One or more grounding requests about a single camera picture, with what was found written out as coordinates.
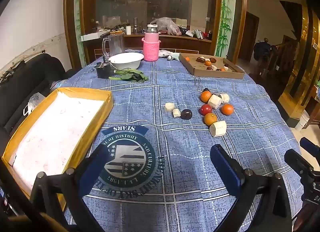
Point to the large white sugarcane chunk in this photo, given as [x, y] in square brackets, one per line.
[217, 128]
[214, 101]

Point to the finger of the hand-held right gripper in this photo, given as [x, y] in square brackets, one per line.
[297, 160]
[310, 144]

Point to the green leafy vegetable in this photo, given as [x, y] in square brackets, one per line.
[132, 75]

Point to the yellow cardboard box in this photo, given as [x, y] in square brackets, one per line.
[57, 131]

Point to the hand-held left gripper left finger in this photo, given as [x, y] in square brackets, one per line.
[93, 169]

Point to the black leather chair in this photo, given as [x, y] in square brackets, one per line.
[30, 76]

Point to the wooden sideboard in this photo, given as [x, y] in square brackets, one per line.
[175, 40]

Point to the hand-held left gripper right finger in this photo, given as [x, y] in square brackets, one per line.
[225, 169]

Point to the blue plaid printed tablecloth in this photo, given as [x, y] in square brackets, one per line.
[180, 151]

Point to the jar in pink knitted cover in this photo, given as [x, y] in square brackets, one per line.
[150, 46]

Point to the wooden framed glass partition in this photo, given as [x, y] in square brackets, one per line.
[75, 21]

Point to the dark hanging jacket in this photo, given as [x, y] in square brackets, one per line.
[263, 49]

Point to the brown wooden door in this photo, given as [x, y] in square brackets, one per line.
[247, 36]

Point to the brown cardboard box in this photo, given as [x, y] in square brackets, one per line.
[200, 70]

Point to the red tomato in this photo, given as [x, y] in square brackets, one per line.
[205, 109]

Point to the white enamel bowl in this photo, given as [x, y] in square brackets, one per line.
[125, 60]

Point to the dark round plum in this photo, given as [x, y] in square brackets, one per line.
[186, 114]

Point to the small black box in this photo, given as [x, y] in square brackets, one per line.
[103, 71]

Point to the white plastic bucket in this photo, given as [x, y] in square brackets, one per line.
[302, 120]

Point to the brown jujube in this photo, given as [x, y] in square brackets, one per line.
[200, 59]
[212, 60]

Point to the white work gloves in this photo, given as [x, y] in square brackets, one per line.
[168, 54]

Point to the clear plastic bag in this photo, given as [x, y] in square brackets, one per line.
[35, 101]

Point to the metal thermos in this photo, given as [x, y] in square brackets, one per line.
[135, 25]

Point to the clear plastic pitcher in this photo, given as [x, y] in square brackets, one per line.
[115, 45]

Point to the small white sugarcane piece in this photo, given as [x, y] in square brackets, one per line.
[176, 113]
[169, 107]

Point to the white paper cup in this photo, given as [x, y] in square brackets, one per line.
[128, 30]

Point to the plastic bag with fruit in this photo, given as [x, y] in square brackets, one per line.
[165, 24]

